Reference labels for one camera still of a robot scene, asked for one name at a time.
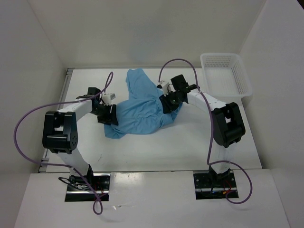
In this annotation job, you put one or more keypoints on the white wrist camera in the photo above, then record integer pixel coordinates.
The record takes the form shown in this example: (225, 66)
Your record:
(106, 99)
(165, 86)

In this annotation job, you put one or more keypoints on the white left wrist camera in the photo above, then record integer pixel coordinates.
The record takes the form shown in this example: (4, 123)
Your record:
(106, 99)

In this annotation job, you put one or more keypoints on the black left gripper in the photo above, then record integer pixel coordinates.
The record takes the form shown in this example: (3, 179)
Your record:
(108, 118)

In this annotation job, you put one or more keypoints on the aluminium table edge rail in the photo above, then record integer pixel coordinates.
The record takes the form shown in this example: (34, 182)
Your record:
(56, 133)

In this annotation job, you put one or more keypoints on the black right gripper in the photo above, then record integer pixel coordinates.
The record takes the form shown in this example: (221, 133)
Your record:
(167, 108)

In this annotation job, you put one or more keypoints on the white perforated plastic basket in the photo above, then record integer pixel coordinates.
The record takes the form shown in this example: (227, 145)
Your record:
(225, 75)

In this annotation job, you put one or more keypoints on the light blue mesh shorts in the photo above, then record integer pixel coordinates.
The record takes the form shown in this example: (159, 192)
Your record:
(142, 113)

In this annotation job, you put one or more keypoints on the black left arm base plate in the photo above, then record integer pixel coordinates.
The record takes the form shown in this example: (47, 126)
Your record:
(78, 191)

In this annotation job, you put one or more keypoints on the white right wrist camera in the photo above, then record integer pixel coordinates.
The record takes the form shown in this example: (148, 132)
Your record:
(165, 86)

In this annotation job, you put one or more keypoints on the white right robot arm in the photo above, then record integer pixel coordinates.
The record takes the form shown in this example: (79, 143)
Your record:
(227, 126)

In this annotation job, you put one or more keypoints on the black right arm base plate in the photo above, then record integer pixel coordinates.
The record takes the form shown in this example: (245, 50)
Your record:
(205, 189)

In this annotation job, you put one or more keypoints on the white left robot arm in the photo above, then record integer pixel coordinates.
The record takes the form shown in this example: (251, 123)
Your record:
(82, 106)

